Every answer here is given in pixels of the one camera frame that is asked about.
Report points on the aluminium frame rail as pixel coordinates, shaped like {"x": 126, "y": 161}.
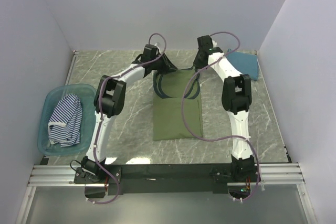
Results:
{"x": 63, "y": 176}

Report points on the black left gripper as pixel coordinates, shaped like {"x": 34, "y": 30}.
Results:
{"x": 168, "y": 66}

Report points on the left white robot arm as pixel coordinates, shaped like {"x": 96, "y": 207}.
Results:
{"x": 109, "y": 103}

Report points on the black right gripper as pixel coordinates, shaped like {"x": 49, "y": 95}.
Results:
{"x": 197, "y": 64}

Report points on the blue white striped tank top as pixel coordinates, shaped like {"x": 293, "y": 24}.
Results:
{"x": 65, "y": 122}

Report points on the olive green tank top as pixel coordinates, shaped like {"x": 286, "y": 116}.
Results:
{"x": 176, "y": 113}

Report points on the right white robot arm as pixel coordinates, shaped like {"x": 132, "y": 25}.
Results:
{"x": 236, "y": 100}

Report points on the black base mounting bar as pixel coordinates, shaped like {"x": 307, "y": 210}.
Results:
{"x": 165, "y": 178}

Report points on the translucent teal laundry basket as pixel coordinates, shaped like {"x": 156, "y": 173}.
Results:
{"x": 86, "y": 93}

